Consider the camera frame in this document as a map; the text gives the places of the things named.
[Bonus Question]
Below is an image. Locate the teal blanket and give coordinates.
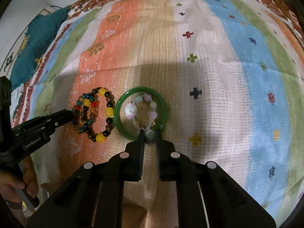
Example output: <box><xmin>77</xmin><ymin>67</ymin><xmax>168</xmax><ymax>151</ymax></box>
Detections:
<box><xmin>10</xmin><ymin>6</ymin><xmax>70</xmax><ymax>90</ymax></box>

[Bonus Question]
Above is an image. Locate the striped colourful woven mat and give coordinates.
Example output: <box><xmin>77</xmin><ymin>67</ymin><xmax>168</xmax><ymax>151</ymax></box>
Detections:
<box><xmin>12</xmin><ymin>0</ymin><xmax>303</xmax><ymax>225</ymax></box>

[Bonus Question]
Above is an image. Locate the green jade bangle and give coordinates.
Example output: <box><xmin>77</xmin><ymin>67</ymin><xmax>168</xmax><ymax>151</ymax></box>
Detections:
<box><xmin>113</xmin><ymin>86</ymin><xmax>168</xmax><ymax>141</ymax></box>

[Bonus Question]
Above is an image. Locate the person's left hand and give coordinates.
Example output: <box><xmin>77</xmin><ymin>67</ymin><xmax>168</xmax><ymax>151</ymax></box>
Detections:
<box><xmin>1</xmin><ymin>155</ymin><xmax>39</xmax><ymax>223</ymax></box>

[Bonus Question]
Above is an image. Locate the pastel white pink bead bracelet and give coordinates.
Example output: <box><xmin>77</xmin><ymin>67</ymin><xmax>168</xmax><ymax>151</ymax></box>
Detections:
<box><xmin>124</xmin><ymin>93</ymin><xmax>159</xmax><ymax>130</ymax></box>

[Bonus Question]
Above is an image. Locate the multicolour small bead bracelet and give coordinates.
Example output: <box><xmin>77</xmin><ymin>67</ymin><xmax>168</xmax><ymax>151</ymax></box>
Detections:
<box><xmin>72</xmin><ymin>93</ymin><xmax>101</xmax><ymax>135</ymax></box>

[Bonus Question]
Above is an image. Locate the yellow and brown bead bracelet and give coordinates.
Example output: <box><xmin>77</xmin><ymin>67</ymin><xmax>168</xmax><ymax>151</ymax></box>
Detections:
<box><xmin>88</xmin><ymin>87</ymin><xmax>116</xmax><ymax>144</ymax></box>

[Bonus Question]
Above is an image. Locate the silver metal ring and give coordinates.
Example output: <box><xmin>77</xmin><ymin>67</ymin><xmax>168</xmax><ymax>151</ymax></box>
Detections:
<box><xmin>144</xmin><ymin>129</ymin><xmax>156</xmax><ymax>145</ymax></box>

